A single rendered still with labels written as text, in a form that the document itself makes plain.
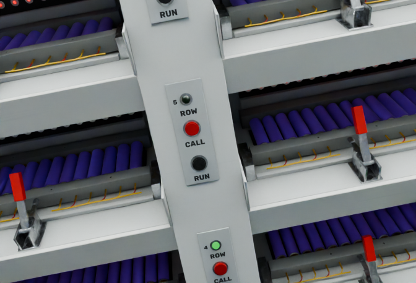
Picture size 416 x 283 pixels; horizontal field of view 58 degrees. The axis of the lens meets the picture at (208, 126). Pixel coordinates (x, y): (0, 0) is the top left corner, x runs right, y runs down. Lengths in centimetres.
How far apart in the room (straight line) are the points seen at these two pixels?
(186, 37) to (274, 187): 22
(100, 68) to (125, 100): 5
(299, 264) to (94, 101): 38
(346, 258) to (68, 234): 40
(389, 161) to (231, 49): 26
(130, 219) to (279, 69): 26
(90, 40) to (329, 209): 36
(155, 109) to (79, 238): 19
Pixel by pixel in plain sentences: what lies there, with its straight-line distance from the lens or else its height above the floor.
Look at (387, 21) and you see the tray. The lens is 48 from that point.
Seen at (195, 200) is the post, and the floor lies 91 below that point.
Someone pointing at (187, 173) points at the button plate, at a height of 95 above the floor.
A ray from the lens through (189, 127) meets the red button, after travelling 42.
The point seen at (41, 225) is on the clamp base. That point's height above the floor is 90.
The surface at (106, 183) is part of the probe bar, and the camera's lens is 53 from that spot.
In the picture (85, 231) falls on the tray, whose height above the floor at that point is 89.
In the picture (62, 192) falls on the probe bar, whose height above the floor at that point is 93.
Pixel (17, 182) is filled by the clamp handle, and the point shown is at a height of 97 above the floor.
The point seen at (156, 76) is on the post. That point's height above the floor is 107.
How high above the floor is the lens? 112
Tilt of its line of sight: 16 degrees down
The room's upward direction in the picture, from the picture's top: 11 degrees counter-clockwise
